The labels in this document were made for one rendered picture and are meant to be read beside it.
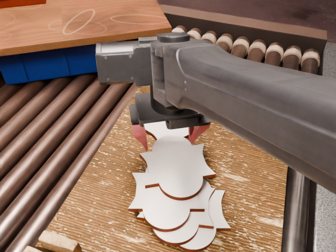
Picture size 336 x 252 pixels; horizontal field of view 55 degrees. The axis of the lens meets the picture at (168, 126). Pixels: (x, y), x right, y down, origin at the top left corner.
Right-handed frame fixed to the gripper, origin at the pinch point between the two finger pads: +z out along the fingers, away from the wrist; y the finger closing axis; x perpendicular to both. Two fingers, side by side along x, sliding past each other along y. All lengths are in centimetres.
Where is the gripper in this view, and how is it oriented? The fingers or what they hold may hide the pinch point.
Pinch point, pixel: (168, 142)
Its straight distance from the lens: 57.3
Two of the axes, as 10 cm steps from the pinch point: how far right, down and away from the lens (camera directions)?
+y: 9.8, -1.3, 1.3
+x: -1.9, -6.9, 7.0
